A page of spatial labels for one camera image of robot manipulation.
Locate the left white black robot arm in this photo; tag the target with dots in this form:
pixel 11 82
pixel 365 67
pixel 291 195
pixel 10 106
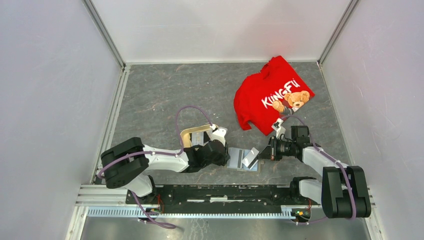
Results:
pixel 123 165

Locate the silver VIP credit card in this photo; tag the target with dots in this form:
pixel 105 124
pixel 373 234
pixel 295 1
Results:
pixel 249 158

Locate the beige oval tray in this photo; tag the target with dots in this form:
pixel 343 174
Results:
pixel 185 134

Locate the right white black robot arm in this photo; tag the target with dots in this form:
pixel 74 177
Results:
pixel 342 191

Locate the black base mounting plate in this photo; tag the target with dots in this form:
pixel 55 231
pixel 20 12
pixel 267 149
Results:
pixel 222 199

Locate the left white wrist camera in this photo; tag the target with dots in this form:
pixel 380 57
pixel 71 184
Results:
pixel 218 133

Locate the aluminium frame rail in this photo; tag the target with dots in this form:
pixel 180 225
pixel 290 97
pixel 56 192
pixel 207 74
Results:
pixel 101 201

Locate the red kung fu t-shirt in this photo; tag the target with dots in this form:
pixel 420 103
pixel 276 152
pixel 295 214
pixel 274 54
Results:
pixel 264 97

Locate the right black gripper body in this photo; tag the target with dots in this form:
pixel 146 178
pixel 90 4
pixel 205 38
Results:
pixel 282 148

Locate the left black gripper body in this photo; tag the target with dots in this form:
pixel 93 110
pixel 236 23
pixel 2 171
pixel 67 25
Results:
pixel 221 159

